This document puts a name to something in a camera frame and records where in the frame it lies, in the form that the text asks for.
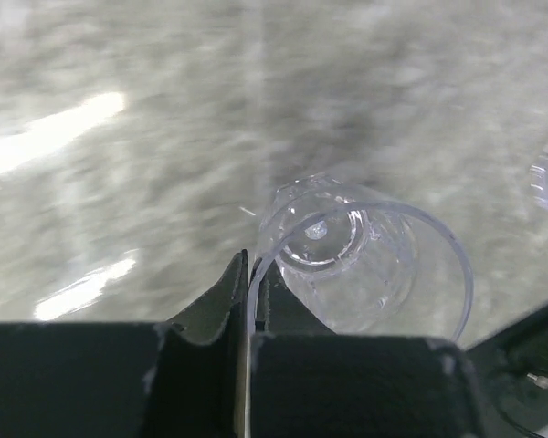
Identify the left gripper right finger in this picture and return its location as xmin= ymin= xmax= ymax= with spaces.
xmin=248 ymin=265 xmax=489 ymax=437

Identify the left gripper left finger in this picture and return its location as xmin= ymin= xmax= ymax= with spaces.
xmin=0 ymin=251 xmax=248 ymax=437

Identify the clear glass five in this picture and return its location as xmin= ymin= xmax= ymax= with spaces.
xmin=247 ymin=174 xmax=474 ymax=341

